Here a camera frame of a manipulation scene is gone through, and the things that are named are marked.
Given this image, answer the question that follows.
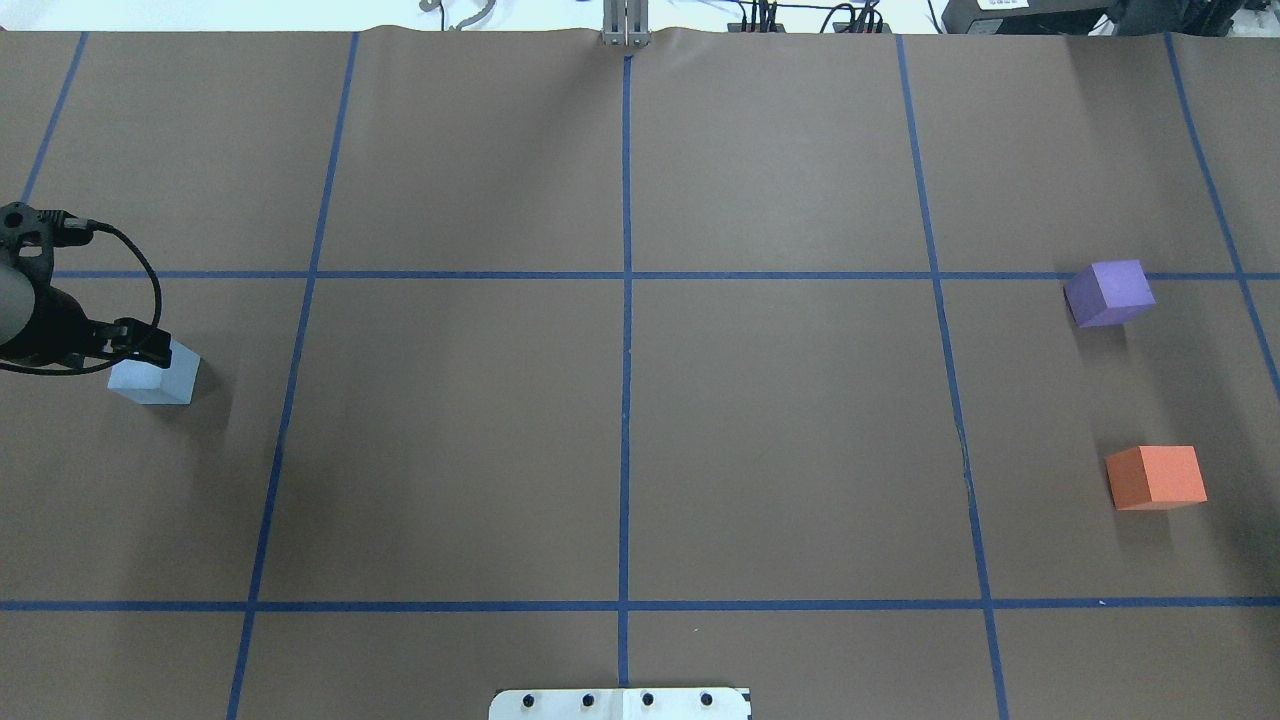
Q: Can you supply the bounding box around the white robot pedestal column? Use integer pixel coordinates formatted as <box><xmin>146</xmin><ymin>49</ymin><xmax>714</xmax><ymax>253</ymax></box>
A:
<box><xmin>488</xmin><ymin>687</ymin><xmax>753</xmax><ymax>719</ymax></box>

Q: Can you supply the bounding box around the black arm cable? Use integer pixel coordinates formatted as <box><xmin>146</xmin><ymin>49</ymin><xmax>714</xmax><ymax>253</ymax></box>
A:
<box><xmin>0</xmin><ymin>222</ymin><xmax>164</xmax><ymax>377</ymax></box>

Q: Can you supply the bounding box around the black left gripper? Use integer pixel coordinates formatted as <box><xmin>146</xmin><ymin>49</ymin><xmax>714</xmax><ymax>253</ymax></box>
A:
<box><xmin>1</xmin><ymin>286</ymin><xmax>173</xmax><ymax>369</ymax></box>

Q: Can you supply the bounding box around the orange foam block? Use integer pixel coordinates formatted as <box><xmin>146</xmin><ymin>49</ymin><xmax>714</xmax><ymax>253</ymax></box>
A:
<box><xmin>1103</xmin><ymin>445</ymin><xmax>1208</xmax><ymax>511</ymax></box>

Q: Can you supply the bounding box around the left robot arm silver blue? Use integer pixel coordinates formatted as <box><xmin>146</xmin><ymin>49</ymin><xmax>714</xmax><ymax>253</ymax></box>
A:
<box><xmin>1</xmin><ymin>266</ymin><xmax>173</xmax><ymax>377</ymax></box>

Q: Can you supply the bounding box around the aluminium frame post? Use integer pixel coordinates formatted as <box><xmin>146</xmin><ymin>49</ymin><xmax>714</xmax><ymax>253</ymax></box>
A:
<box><xmin>602</xmin><ymin>0</ymin><xmax>652</xmax><ymax>49</ymax></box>

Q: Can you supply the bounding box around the light blue foam block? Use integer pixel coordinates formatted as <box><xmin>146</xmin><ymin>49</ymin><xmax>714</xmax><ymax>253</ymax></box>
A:
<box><xmin>108</xmin><ymin>340</ymin><xmax>202</xmax><ymax>406</ymax></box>

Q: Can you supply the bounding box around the purple foam block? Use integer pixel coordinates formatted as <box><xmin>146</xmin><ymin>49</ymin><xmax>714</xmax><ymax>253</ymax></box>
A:
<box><xmin>1064</xmin><ymin>259</ymin><xmax>1157</xmax><ymax>328</ymax></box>

